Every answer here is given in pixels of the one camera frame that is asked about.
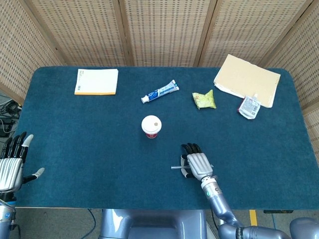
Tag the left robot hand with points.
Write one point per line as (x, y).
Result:
(10, 171)

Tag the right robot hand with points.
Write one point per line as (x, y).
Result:
(198, 163)

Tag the transparent plastic straw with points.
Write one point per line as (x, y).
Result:
(177, 167)

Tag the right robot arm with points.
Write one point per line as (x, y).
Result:
(224, 211)

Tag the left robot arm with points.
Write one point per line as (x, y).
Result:
(6, 216)

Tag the white lidded paper cup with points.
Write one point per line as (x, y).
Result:
(151, 126)

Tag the green snack packet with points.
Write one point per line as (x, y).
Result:
(205, 99)

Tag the white spouted drink pouch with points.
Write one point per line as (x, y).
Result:
(249, 107)

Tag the blue grey robot torso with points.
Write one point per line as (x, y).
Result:
(152, 225)

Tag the blue white toothpaste tube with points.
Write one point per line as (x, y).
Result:
(159, 91)

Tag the beige paper folder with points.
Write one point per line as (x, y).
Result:
(246, 79)

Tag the white notepad with orange edge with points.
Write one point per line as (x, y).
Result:
(97, 81)

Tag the woven folding screen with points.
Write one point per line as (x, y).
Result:
(159, 30)

